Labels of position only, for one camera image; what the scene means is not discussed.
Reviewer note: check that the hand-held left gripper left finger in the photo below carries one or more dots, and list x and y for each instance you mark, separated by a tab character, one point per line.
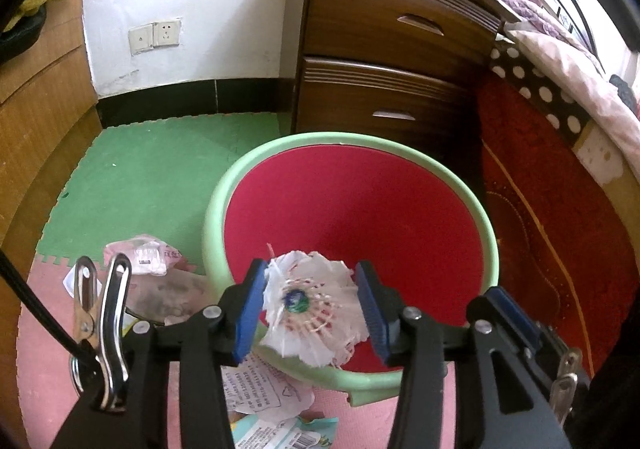
252	309

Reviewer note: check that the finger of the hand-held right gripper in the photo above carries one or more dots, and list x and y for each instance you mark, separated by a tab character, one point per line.
505	304

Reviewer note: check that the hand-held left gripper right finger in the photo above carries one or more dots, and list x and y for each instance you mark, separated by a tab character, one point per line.
372	314

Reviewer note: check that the white shuttlecock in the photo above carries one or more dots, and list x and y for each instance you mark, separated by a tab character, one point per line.
325	289

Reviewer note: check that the clear zip bag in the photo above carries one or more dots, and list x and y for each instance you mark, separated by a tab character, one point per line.
175	289

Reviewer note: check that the white printed plastic bag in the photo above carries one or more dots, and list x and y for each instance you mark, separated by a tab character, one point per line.
265	389

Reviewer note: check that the red bucket with green rim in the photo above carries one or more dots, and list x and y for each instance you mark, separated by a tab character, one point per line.
360	209

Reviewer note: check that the light blue packet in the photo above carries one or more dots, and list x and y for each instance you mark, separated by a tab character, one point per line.
280	436

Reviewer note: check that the green foam mat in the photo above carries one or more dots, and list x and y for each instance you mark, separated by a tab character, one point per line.
150	179

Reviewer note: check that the cream patterned sheet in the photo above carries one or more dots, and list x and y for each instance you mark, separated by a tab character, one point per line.
600	154

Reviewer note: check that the white plastic tray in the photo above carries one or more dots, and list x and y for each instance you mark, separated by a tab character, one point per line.
70	281

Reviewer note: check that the brown nightstand drawer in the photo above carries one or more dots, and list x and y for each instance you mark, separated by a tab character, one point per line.
360	29
340	109

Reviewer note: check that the pink foam mat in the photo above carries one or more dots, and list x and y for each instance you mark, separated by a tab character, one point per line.
45	344

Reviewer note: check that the black polka dot cloth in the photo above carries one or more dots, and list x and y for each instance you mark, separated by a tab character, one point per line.
540	94

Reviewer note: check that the brown wooden nightstand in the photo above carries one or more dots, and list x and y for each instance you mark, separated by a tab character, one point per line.
299	79

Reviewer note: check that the dark cloth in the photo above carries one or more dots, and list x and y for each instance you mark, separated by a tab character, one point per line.
625	91

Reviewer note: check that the pink quilt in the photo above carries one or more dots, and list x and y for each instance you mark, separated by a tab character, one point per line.
575	64

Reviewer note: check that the black bag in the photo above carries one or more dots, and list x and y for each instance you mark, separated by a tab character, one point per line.
25	34

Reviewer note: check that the white wall socket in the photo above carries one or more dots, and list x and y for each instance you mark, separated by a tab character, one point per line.
166	33

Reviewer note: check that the white wall switch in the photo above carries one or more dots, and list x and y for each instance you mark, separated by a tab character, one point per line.
141	39

